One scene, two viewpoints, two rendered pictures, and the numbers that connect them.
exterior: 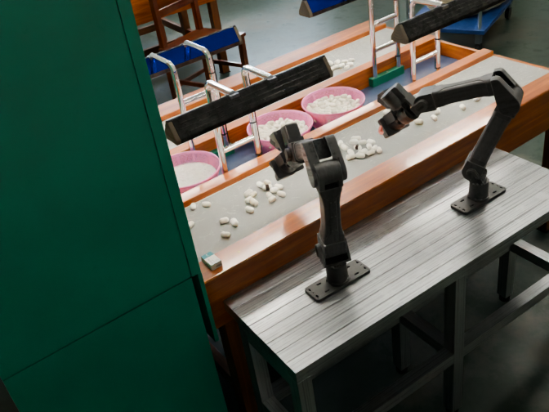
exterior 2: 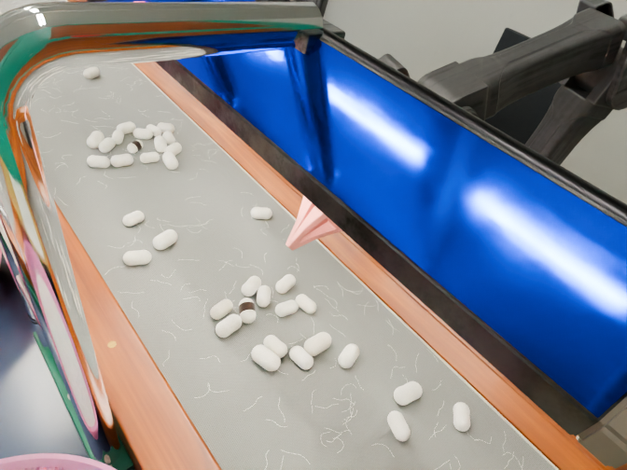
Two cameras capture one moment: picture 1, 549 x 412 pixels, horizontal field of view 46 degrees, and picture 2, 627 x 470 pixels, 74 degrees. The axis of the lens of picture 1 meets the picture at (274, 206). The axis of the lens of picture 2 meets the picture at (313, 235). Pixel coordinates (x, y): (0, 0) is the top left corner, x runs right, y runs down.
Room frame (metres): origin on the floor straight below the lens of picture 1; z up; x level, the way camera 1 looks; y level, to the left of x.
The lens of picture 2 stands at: (1.95, 0.33, 1.18)
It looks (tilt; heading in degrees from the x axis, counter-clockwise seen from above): 42 degrees down; 249
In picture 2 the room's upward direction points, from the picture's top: 16 degrees clockwise
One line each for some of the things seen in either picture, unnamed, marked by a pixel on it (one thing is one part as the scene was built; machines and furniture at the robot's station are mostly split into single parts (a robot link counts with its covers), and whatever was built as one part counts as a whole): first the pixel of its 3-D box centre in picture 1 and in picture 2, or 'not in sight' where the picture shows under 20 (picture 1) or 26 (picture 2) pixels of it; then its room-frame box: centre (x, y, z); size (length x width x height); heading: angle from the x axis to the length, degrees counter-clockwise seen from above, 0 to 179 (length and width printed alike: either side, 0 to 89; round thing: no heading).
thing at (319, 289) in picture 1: (336, 270); not in sight; (1.44, -0.15, 0.71); 0.20 x 0.07 x 0.08; 119
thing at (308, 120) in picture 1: (281, 135); not in sight; (2.31, -0.07, 0.72); 0.27 x 0.27 x 0.10
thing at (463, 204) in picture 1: (479, 189); not in sight; (1.73, -0.67, 0.71); 0.20 x 0.07 x 0.08; 119
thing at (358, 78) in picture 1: (289, 111); not in sight; (2.53, -0.13, 0.71); 1.81 x 0.06 x 0.11; 121
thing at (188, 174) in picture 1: (188, 181); not in sight; (2.08, 0.30, 0.71); 0.22 x 0.22 x 0.06
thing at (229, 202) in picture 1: (369, 144); (116, 136); (2.10, -0.39, 0.73); 1.81 x 0.30 x 0.02; 121
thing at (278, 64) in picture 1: (241, 96); not in sight; (2.87, 0.07, 0.67); 1.81 x 0.12 x 0.19; 121
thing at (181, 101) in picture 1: (191, 105); not in sight; (2.34, 0.26, 0.90); 0.20 x 0.19 x 0.45; 121
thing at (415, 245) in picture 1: (360, 210); not in sight; (1.80, -0.29, 0.65); 1.20 x 0.90 x 0.04; 119
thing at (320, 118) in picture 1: (333, 109); not in sight; (2.45, -0.31, 0.72); 0.27 x 0.27 x 0.10
